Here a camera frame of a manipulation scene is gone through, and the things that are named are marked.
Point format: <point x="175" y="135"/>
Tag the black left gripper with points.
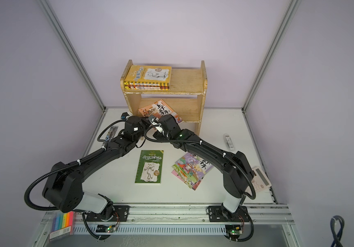
<point x="146" y="121"/>

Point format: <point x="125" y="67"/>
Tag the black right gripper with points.
<point x="159" y="135"/>

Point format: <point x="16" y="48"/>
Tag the orange Chinese comic book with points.
<point x="159" y="109"/>

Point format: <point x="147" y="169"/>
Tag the red wimpy kid book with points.
<point x="145" y="85"/>

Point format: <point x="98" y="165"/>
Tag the yellow green-edged wimpy kid book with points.
<point x="144" y="75"/>

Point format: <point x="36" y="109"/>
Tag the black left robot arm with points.
<point x="63" y="187"/>

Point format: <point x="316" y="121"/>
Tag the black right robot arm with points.
<point x="235" y="168"/>

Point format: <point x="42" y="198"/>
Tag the grey metal ruler strip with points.
<point x="111" y="133"/>

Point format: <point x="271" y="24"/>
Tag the wooden two-tier bookshelf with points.
<point x="186" y="96"/>

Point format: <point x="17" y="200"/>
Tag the green wimpy kid book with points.
<point x="149" y="167"/>

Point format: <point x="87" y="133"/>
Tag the green pink bottom comic book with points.
<point x="189" y="178"/>

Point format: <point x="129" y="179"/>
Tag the pink calculator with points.
<point x="260" y="180"/>

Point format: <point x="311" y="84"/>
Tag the left controller circuit board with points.
<point x="103" y="229"/>

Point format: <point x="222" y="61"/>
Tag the controller circuit board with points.
<point x="103" y="229"/>
<point x="233" y="229"/>

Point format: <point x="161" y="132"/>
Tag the right controller circuit board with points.
<point x="233" y="229"/>

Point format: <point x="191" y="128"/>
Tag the pack of coloured highlighters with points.
<point x="62" y="225"/>

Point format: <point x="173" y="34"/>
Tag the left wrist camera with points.
<point x="125" y="116"/>

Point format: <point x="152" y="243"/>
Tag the white slotted cable duct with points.
<point x="166" y="229"/>

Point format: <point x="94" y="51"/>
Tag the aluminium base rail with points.
<point x="198" y="213"/>

